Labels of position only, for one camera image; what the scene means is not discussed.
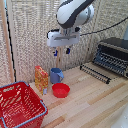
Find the black wire rack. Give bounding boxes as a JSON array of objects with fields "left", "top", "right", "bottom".
[{"left": 79, "top": 63, "right": 112, "bottom": 85}]

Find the red bowl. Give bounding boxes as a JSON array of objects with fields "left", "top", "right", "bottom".
[{"left": 51, "top": 82, "right": 71, "bottom": 99}]

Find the black cable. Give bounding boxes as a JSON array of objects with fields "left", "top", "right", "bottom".
[{"left": 79, "top": 16, "right": 128, "bottom": 37}]

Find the blue mug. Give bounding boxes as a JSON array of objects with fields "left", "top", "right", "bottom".
[{"left": 49, "top": 67, "right": 65, "bottom": 85}]

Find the small grey blue object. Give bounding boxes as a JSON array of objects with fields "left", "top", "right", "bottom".
[{"left": 42, "top": 87, "right": 48, "bottom": 96}]

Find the red plastic shopping basket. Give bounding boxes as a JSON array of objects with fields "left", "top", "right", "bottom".
[{"left": 0, "top": 80, "right": 49, "bottom": 128}]

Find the black toaster oven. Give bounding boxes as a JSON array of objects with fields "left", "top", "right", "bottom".
[{"left": 92, "top": 36, "right": 128, "bottom": 80}]

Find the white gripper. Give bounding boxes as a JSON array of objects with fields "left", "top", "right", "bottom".
[{"left": 46, "top": 28, "right": 81, "bottom": 57}]

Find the wooden post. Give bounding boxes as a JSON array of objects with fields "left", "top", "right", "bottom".
[{"left": 0, "top": 0, "right": 16, "bottom": 84}]

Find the orange yellow carton box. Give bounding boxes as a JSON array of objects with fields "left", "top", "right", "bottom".
[{"left": 34, "top": 65, "right": 50, "bottom": 95}]

